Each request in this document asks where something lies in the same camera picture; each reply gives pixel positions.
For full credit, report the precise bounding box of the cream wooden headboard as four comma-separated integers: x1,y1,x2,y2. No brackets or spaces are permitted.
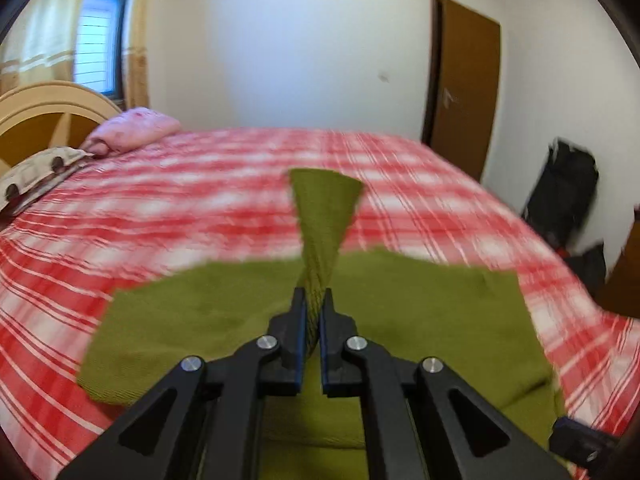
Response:
0,81,122,172

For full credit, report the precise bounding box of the black bag on floor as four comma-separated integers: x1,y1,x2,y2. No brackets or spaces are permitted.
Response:
564,242,606,296

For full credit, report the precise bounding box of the brown wooden door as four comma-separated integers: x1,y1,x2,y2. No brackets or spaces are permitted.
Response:
421,0,501,181

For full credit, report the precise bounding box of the window with dark frame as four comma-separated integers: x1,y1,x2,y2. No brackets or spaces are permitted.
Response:
74,0,127,105

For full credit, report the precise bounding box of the beige patterned curtain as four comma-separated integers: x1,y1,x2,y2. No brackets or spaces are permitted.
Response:
1,0,84,93

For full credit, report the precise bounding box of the white brown patterned pillow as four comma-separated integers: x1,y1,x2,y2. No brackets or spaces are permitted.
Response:
1,146,93,217

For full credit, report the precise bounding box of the black folded trolley bag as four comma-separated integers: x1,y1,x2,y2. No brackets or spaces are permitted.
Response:
522,138,600,250

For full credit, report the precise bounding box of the green striped knit sweater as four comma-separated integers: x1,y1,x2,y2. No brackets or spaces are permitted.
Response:
62,169,568,479

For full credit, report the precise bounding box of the brown wooden dresser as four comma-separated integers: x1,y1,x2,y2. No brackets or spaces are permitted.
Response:
596,207,640,318

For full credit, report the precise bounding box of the pink pillow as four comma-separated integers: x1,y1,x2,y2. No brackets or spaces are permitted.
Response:
80,107,181,157

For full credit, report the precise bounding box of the red plaid bed sheet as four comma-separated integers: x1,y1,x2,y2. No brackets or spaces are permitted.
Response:
1,129,639,479

